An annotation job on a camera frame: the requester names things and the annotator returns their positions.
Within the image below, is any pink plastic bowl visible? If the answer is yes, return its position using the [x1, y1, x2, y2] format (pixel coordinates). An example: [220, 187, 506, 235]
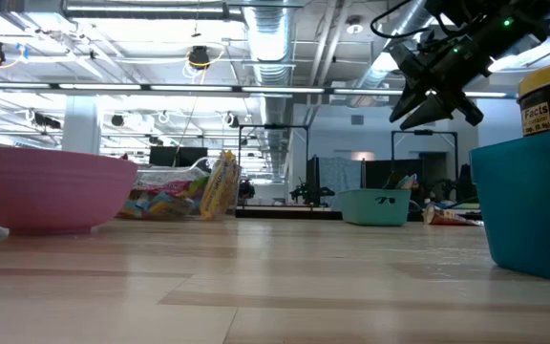
[0, 146, 138, 235]

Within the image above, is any clear plastic container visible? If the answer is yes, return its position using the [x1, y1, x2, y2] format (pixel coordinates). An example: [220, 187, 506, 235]
[133, 156, 243, 220]

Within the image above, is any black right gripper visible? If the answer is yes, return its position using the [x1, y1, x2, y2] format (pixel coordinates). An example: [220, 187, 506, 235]
[389, 0, 550, 131]

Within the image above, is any long ceiling light strip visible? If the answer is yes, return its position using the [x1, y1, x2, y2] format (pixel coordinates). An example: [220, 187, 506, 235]
[0, 80, 518, 99]

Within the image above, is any white building column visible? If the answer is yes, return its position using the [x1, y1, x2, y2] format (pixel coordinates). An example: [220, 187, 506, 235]
[61, 94, 102, 155]

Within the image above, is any black background monitor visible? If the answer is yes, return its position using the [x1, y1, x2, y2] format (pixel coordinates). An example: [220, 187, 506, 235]
[148, 145, 209, 168]

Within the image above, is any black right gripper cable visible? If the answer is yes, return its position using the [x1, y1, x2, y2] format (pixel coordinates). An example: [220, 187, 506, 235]
[370, 0, 432, 40]

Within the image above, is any mint green plastic basket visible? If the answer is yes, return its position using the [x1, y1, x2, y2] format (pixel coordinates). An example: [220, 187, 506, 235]
[339, 187, 413, 227]

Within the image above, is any brown snack packet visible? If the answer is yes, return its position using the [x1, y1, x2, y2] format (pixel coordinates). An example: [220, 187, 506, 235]
[421, 203, 482, 227]

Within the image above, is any white ramen noodle packet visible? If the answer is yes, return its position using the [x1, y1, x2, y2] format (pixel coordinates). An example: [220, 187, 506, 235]
[201, 149, 242, 221]

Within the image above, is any dark teal plastic tray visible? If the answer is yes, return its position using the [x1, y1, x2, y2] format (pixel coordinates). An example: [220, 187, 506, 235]
[469, 124, 550, 288]

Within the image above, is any yellow-lid spice jar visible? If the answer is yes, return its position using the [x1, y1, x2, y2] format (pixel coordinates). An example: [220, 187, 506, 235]
[517, 57, 550, 139]

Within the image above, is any grey blue partition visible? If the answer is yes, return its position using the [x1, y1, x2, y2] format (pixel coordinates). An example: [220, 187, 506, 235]
[317, 156, 363, 192]

